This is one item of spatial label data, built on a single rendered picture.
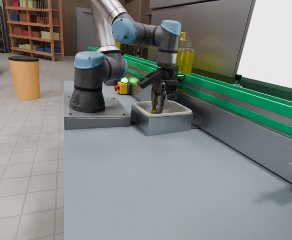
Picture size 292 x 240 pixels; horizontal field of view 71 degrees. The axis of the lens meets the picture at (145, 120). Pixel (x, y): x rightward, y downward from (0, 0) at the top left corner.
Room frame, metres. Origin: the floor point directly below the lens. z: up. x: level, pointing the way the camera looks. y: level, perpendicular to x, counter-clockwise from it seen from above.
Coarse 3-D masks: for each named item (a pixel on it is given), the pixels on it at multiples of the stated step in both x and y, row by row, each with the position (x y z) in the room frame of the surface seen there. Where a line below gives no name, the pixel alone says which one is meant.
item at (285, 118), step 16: (192, 80) 0.99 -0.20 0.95; (208, 96) 0.88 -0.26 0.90; (224, 96) 0.81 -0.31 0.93; (240, 96) 0.75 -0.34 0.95; (256, 96) 0.69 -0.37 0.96; (240, 112) 0.73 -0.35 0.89; (256, 112) 0.68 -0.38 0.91; (272, 112) 0.63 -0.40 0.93; (288, 112) 0.59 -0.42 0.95; (288, 128) 0.58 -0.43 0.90
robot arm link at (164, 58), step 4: (160, 52) 0.81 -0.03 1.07; (164, 52) 0.80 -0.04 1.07; (160, 56) 0.81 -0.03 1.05; (164, 56) 0.80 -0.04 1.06; (168, 56) 0.80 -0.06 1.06; (172, 56) 0.80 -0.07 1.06; (176, 56) 0.82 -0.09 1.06; (160, 60) 0.81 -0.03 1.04; (164, 60) 0.80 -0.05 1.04; (168, 60) 0.80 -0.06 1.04; (172, 60) 0.80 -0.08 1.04; (168, 64) 0.80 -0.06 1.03; (172, 64) 0.81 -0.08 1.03
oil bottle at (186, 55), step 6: (186, 48) 1.09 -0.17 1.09; (180, 54) 1.12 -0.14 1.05; (186, 54) 1.08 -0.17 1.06; (192, 54) 1.10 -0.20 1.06; (180, 60) 1.11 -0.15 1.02; (186, 60) 1.08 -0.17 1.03; (192, 60) 1.10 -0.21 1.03; (180, 66) 1.11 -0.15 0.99; (186, 66) 1.09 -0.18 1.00; (186, 72) 1.09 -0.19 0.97
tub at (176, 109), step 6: (138, 102) 0.88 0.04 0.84; (144, 102) 0.90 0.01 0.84; (150, 102) 0.91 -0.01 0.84; (174, 102) 0.95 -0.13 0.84; (138, 108) 0.81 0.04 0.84; (144, 108) 0.90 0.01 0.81; (150, 108) 0.91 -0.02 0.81; (156, 108) 0.93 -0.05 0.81; (168, 108) 0.96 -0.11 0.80; (174, 108) 0.94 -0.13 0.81; (180, 108) 0.90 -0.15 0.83; (186, 108) 0.87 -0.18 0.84; (150, 114) 0.74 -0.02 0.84; (156, 114) 0.75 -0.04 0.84; (162, 114) 0.76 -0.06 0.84; (168, 114) 0.77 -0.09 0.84; (174, 114) 0.78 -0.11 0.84; (180, 114) 0.80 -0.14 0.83
